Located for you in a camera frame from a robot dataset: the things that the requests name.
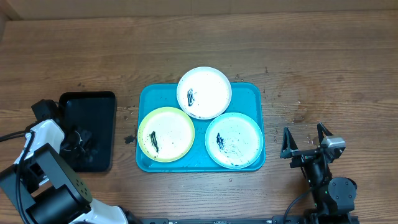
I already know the black water tray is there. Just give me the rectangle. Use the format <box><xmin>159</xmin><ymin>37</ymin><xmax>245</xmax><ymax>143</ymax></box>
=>
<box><xmin>59</xmin><ymin>91</ymin><xmax>116</xmax><ymax>172</ymax></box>

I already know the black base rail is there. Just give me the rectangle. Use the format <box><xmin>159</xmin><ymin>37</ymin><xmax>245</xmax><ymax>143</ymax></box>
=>
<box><xmin>141</xmin><ymin>215</ymin><xmax>310</xmax><ymax>224</ymax></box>

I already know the yellow-rimmed plate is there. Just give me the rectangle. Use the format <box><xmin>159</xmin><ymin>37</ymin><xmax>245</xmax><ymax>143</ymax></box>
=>
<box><xmin>137</xmin><ymin>107</ymin><xmax>195</xmax><ymax>162</ymax></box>

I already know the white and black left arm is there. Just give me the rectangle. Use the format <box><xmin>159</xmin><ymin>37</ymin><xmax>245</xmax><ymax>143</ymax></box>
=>
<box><xmin>1</xmin><ymin>100</ymin><xmax>140</xmax><ymax>224</ymax></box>

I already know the white dirty plate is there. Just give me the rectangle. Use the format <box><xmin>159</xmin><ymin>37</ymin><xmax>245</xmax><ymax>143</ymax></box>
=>
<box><xmin>177</xmin><ymin>67</ymin><xmax>232</xmax><ymax>119</ymax></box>

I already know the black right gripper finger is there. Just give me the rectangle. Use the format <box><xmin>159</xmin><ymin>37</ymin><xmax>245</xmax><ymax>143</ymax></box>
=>
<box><xmin>281</xmin><ymin>127</ymin><xmax>298</xmax><ymax>152</ymax></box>
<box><xmin>317</xmin><ymin>122</ymin><xmax>333</xmax><ymax>144</ymax></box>

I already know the teal plastic serving tray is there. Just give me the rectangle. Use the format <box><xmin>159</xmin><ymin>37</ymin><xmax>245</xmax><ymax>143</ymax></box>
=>
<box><xmin>136</xmin><ymin>82</ymin><xmax>264</xmax><ymax>172</ymax></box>

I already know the light blue-rimmed dirty plate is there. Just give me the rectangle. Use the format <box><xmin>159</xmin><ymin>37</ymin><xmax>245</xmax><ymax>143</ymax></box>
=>
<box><xmin>205</xmin><ymin>112</ymin><xmax>264</xmax><ymax>170</ymax></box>

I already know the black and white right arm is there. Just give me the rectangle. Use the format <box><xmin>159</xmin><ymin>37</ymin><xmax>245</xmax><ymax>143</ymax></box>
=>
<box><xmin>278</xmin><ymin>123</ymin><xmax>359</xmax><ymax>223</ymax></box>

